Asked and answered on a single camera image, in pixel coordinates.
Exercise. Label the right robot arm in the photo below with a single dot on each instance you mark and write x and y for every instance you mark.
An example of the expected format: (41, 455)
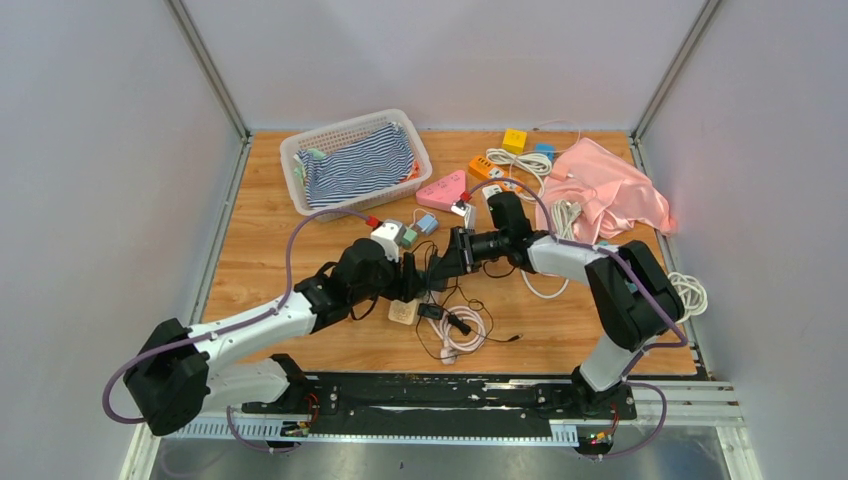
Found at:
(635, 300)

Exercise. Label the yellow cube socket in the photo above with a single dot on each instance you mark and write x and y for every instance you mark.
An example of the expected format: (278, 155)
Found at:
(514, 141)

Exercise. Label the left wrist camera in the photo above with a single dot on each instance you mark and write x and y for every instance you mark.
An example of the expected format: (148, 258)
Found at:
(388, 235)

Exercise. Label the green plug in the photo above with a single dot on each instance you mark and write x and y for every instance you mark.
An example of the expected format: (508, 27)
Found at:
(408, 238)

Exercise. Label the small blue cube socket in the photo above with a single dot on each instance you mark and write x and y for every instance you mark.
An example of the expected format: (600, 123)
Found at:
(546, 149)

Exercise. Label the blue plug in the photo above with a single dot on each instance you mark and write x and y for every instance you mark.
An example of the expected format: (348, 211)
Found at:
(427, 224)

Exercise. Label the orange power strip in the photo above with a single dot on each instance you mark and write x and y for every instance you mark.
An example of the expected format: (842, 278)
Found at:
(482, 168)

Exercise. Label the beige wooden cube socket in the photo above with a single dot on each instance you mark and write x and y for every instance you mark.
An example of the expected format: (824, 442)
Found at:
(404, 313)

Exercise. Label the blue white striped cloth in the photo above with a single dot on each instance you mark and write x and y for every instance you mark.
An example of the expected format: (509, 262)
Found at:
(380, 160)

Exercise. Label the pink triangular power strip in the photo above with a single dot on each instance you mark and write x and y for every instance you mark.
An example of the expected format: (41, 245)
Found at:
(443, 193)

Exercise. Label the white plastic basket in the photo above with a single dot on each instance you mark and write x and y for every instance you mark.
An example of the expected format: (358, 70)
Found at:
(328, 139)

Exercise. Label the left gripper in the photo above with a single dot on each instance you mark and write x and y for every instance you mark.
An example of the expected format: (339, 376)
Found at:
(406, 282)

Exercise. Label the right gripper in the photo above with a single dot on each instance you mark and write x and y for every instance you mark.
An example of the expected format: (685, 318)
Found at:
(454, 264)

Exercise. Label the pink cloth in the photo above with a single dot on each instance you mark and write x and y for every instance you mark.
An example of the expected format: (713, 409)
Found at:
(613, 195)

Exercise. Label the white power strip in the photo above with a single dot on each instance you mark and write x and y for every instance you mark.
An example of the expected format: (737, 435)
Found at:
(492, 189)

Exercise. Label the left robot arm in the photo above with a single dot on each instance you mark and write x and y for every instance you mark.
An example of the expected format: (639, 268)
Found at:
(182, 371)

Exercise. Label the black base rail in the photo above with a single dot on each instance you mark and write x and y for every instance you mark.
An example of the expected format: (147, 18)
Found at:
(445, 405)

